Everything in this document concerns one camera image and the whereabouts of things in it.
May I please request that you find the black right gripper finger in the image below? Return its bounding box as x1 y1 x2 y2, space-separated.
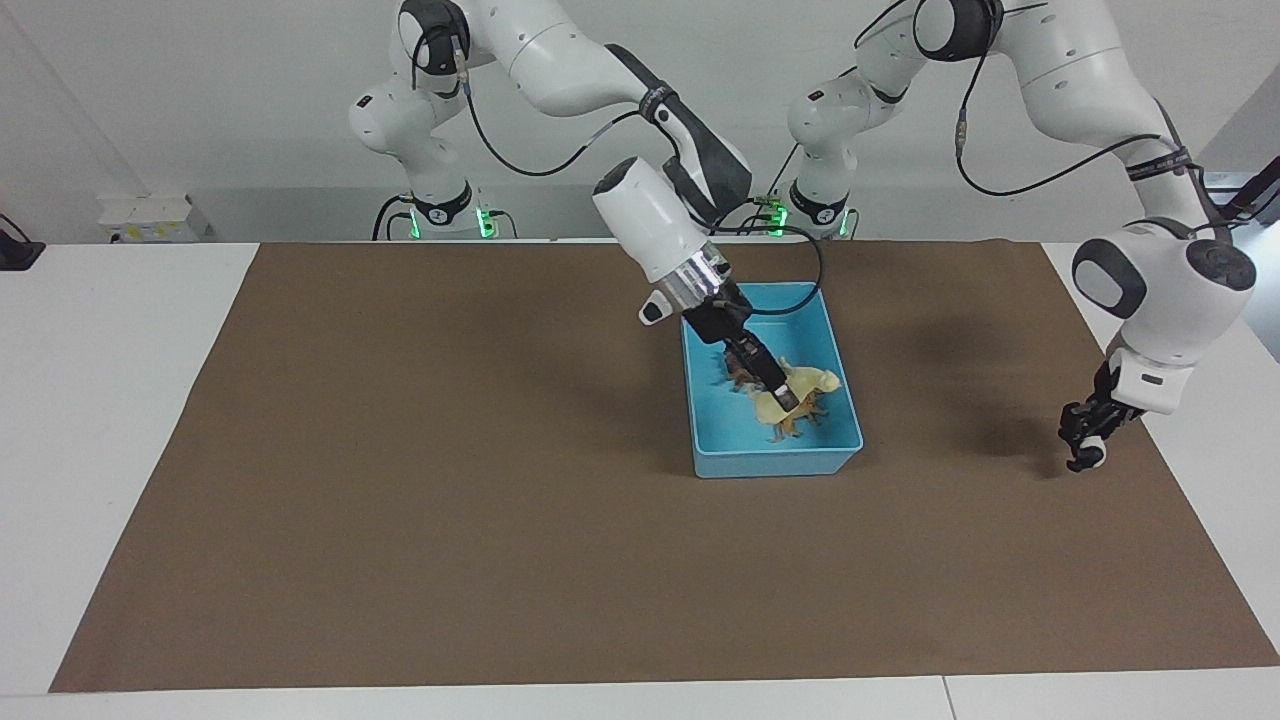
738 337 802 414
722 340 786 412

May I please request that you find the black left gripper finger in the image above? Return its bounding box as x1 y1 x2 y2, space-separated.
1067 414 1127 472
1058 399 1102 447

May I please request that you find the brown lion toy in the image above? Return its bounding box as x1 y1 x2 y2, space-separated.
721 354 771 397

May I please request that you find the cream llama toy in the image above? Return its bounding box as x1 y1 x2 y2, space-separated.
750 357 844 427

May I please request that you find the orange tiger toy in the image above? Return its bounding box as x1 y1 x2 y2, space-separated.
765 392 831 444

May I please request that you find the light blue storage box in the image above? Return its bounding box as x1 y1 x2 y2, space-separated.
679 281 865 479

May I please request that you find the white background box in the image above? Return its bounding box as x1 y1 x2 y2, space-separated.
97 193 214 244

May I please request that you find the black clamp stand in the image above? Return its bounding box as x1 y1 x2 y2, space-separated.
0 213 47 272
1205 155 1280 227

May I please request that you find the brown table mat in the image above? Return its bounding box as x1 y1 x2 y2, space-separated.
50 240 1280 693

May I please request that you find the black left base cable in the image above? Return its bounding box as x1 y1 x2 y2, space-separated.
740 140 803 239

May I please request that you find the black base cable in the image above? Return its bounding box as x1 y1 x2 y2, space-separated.
371 193 416 242
740 140 803 239

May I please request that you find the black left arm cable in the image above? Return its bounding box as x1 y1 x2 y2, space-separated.
855 0 1236 223

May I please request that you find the black right base cable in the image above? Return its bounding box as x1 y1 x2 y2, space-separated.
371 193 416 242

